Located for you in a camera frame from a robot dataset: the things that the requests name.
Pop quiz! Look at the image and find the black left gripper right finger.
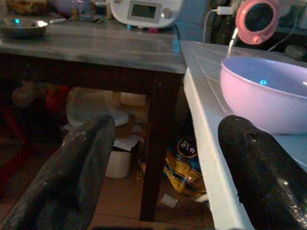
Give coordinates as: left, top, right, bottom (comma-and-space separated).
217, 115, 307, 230

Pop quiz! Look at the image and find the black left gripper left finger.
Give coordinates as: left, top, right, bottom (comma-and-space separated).
0, 115, 116, 230

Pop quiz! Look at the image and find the white plastic box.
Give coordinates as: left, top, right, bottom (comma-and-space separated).
105, 141, 140, 179

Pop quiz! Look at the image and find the white plastic basin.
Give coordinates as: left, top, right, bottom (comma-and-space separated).
65, 86, 130, 128

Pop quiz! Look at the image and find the yellow blue snack bag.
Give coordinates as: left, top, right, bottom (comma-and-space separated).
164, 137, 207, 199

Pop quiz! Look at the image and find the pink plastic bowl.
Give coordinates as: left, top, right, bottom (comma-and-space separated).
220, 56, 307, 135

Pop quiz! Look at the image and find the white plastic table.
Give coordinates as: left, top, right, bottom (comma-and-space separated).
179, 40, 307, 230

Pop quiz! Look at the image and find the white paper scrap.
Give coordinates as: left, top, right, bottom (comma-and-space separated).
160, 194, 178, 208

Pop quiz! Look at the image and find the dark wooden table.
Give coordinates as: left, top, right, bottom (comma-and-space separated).
0, 19, 188, 221

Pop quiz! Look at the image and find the steel metal bowl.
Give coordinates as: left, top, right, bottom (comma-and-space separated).
0, 17, 48, 39

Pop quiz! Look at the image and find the pink round desk fan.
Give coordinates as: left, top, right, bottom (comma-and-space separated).
235, 0, 281, 45

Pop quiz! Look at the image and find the lilac bowl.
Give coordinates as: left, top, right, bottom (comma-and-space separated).
49, 0, 87, 17

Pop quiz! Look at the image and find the white rice cooker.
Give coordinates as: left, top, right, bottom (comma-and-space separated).
109, 0, 184, 29

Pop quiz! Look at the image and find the white cable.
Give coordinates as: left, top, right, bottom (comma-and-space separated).
226, 27, 239, 58

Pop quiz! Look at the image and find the white charger with cable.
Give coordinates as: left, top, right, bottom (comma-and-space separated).
203, 6, 234, 43

